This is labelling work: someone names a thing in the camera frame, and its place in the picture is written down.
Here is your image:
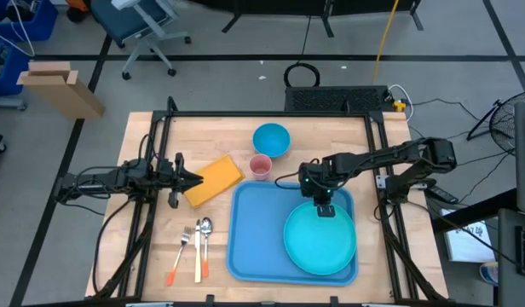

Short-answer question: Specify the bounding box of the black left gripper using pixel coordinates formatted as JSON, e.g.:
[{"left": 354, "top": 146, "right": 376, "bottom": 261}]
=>
[{"left": 150, "top": 152, "right": 205, "bottom": 210}]

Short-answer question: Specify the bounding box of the pink cup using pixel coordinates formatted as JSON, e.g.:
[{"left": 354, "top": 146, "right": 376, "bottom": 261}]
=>
[{"left": 249, "top": 153, "right": 274, "bottom": 182}]

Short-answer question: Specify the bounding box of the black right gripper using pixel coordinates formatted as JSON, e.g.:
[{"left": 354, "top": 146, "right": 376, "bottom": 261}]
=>
[{"left": 297, "top": 160, "right": 336, "bottom": 218}]

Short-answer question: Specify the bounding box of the blue storage bin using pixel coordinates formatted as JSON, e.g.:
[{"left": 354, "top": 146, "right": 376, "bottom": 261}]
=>
[
  {"left": 0, "top": 0, "right": 59, "bottom": 43},
  {"left": 0, "top": 40, "right": 32, "bottom": 97}
]

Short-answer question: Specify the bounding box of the black aluminium table frame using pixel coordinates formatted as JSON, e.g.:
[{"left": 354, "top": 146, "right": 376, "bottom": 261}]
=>
[{"left": 91, "top": 96, "right": 449, "bottom": 307}]

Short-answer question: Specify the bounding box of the white cable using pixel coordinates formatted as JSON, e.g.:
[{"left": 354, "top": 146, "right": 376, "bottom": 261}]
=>
[{"left": 388, "top": 84, "right": 415, "bottom": 123}]

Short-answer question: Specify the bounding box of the orange black object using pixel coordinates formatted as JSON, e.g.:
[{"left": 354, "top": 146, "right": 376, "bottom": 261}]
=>
[{"left": 65, "top": 0, "right": 92, "bottom": 25}]

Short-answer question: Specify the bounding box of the black table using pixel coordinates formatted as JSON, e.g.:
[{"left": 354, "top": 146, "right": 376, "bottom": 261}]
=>
[{"left": 189, "top": 0, "right": 425, "bottom": 38}]

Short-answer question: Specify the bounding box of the black drooping arm cable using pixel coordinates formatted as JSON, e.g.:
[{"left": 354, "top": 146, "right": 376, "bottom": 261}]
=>
[{"left": 90, "top": 199, "right": 132, "bottom": 295}]

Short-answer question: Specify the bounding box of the cream-handled knife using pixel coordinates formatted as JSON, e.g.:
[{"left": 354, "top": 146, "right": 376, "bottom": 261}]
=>
[{"left": 193, "top": 218, "right": 203, "bottom": 284}]

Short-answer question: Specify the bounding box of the blue plastic tray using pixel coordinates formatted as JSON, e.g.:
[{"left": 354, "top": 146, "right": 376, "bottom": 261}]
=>
[{"left": 225, "top": 180, "right": 360, "bottom": 287}]

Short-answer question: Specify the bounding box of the brown cardboard box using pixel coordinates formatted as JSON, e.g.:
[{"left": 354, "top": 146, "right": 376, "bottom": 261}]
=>
[{"left": 16, "top": 61, "right": 106, "bottom": 121}]

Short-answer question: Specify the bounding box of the dark grey cabinet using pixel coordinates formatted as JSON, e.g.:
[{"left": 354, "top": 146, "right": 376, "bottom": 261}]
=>
[{"left": 496, "top": 207, "right": 525, "bottom": 307}]

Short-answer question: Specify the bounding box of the orange-handled metal spoon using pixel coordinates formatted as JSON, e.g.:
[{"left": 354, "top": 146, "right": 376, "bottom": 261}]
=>
[{"left": 200, "top": 216, "right": 214, "bottom": 279}]

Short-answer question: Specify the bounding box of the black floor fan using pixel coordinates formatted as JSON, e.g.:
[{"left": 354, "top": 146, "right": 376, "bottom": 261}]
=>
[{"left": 466, "top": 89, "right": 525, "bottom": 154}]

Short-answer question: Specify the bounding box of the black remote control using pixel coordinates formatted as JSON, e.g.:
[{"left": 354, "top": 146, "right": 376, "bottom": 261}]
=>
[{"left": 424, "top": 185, "right": 459, "bottom": 205}]

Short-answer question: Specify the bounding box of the yellow cable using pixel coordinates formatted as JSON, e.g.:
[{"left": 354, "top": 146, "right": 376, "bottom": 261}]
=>
[{"left": 372, "top": 0, "right": 401, "bottom": 84}]

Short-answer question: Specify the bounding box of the orange-handled metal fork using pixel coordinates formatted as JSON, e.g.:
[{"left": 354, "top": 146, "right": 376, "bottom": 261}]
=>
[{"left": 165, "top": 225, "right": 193, "bottom": 287}]

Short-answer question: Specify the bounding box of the coiled black cable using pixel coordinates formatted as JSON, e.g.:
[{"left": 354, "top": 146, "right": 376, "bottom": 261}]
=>
[{"left": 282, "top": 61, "right": 321, "bottom": 89}]

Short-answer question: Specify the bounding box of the yellow napkin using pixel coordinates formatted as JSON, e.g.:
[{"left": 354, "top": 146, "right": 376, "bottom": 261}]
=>
[{"left": 183, "top": 153, "right": 246, "bottom": 209}]

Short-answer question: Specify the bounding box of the teal round plate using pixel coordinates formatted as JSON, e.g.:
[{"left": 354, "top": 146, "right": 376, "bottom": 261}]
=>
[{"left": 282, "top": 200, "right": 358, "bottom": 276}]

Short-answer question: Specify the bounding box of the blue grey office chair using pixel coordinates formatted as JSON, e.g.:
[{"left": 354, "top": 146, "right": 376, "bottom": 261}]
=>
[{"left": 89, "top": 0, "right": 192, "bottom": 81}]

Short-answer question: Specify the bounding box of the blue bowl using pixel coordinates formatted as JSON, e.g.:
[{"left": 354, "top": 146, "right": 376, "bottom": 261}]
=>
[{"left": 251, "top": 122, "right": 291, "bottom": 159}]

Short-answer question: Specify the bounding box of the white printed paper box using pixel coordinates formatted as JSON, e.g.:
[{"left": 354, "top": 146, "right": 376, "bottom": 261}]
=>
[{"left": 441, "top": 208, "right": 498, "bottom": 264}]

